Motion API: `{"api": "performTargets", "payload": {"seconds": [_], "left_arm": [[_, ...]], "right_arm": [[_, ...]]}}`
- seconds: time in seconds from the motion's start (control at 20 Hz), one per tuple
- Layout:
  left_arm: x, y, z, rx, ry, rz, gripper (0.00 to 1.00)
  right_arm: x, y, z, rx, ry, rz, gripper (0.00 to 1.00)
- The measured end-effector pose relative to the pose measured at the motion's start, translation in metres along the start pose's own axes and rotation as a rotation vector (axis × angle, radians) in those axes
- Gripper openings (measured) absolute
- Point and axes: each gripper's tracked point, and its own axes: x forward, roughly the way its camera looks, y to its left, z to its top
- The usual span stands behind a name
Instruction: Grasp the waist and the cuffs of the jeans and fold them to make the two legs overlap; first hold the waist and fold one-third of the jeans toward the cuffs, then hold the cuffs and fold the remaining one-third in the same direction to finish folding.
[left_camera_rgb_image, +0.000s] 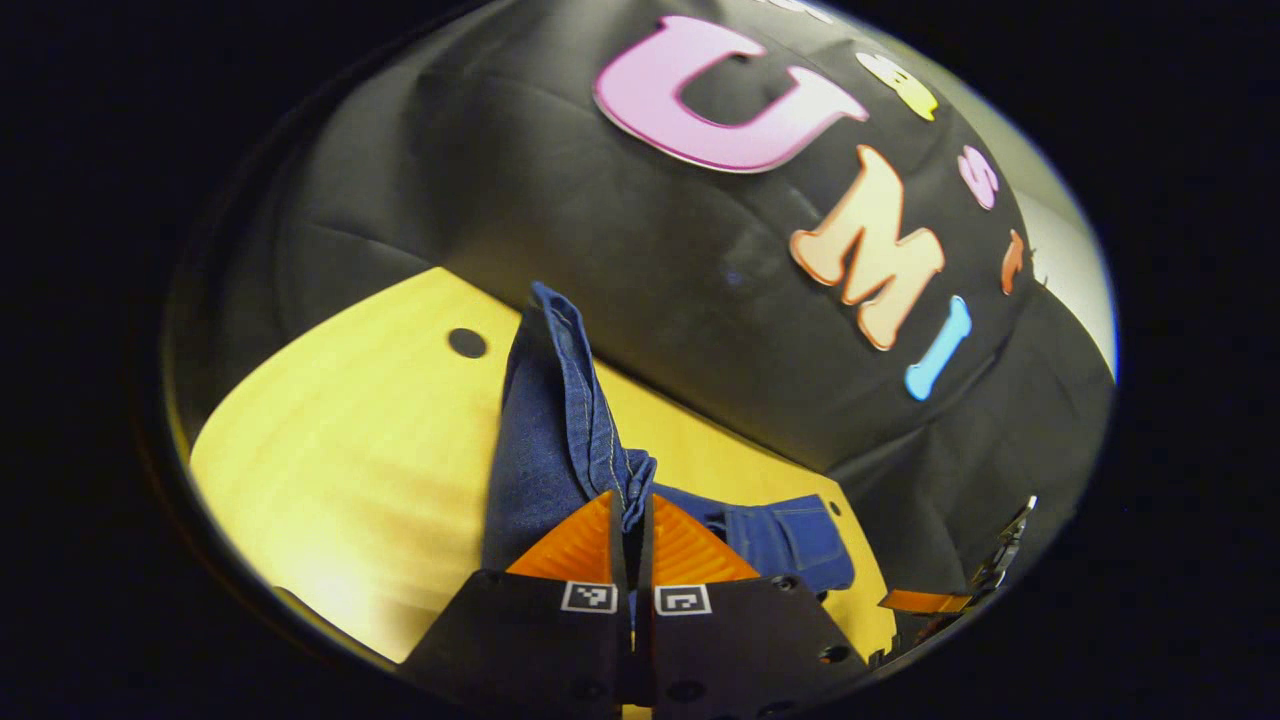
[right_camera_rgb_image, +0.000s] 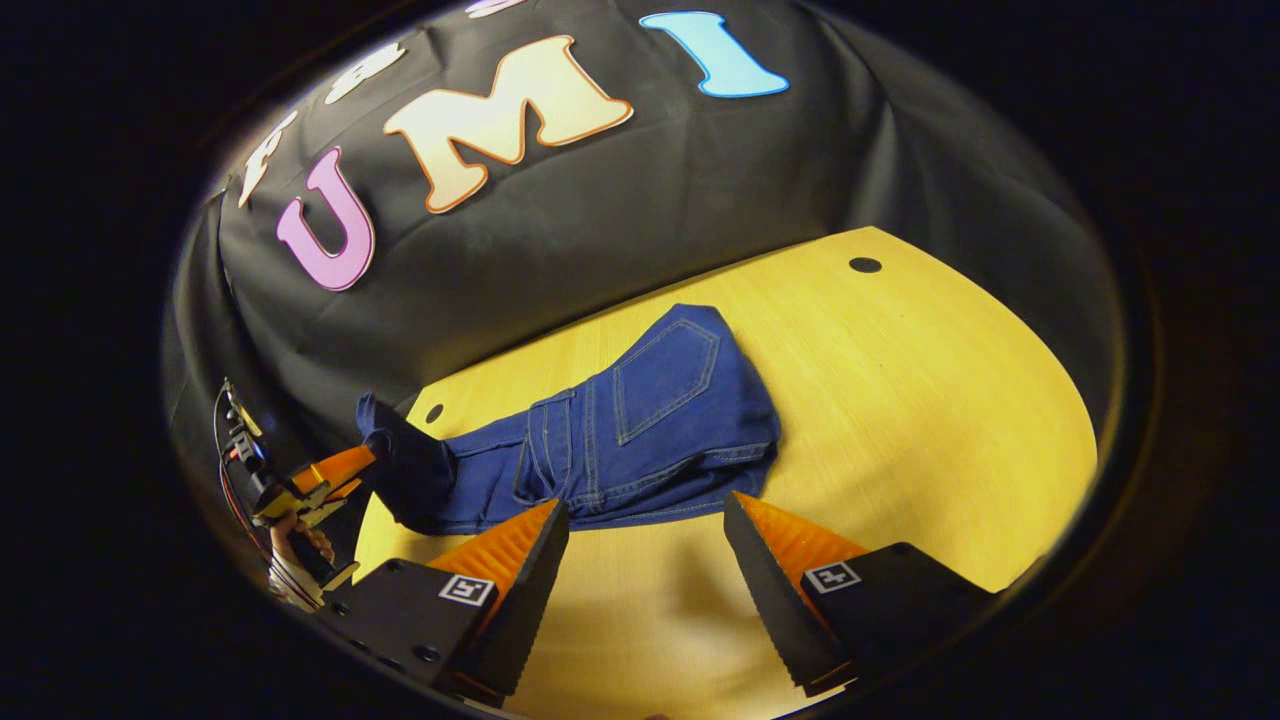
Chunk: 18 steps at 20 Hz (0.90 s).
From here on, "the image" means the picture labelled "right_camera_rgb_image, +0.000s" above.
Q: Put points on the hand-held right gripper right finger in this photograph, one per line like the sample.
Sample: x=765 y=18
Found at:
x=775 y=610

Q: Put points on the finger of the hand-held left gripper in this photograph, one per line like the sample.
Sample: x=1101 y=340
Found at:
x=340 y=465
x=338 y=490

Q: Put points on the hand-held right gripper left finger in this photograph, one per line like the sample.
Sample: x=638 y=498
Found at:
x=525 y=610

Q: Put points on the blue denim jeans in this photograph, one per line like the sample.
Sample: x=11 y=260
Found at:
x=650 y=420

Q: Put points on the black backdrop cloth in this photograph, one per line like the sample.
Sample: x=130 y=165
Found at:
x=600 y=220

